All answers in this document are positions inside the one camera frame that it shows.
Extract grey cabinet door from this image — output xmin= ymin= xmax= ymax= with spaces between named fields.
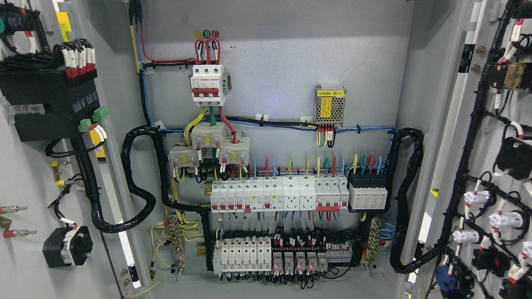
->
xmin=415 ymin=0 xmax=531 ymax=299
xmin=0 ymin=0 xmax=150 ymax=299

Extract grey current transformers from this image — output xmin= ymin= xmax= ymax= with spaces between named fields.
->
xmin=168 ymin=122 xmax=250 ymax=171

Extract white circuit breaker row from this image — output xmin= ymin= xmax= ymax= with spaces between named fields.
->
xmin=210 ymin=175 xmax=349 ymax=213

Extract metal mesh power supply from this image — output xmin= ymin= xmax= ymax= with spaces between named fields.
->
xmin=313 ymin=84 xmax=347 ymax=127

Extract red white main breaker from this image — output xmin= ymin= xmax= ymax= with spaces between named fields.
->
xmin=190 ymin=64 xmax=229 ymax=107

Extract lower white breaker row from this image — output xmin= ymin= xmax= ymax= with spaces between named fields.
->
xmin=212 ymin=237 xmax=273 ymax=276

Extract black surge protector block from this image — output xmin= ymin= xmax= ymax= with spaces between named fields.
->
xmin=347 ymin=170 xmax=389 ymax=213

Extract relay terminal row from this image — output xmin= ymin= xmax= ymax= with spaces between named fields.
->
xmin=271 ymin=225 xmax=353 ymax=280

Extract black digital power meter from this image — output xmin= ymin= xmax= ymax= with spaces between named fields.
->
xmin=1 ymin=67 xmax=109 ymax=142

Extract black left cable conduit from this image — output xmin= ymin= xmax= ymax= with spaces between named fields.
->
xmin=71 ymin=125 xmax=212 ymax=272

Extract white rotary selector switch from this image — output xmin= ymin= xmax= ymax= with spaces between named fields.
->
xmin=42 ymin=226 xmax=93 ymax=268

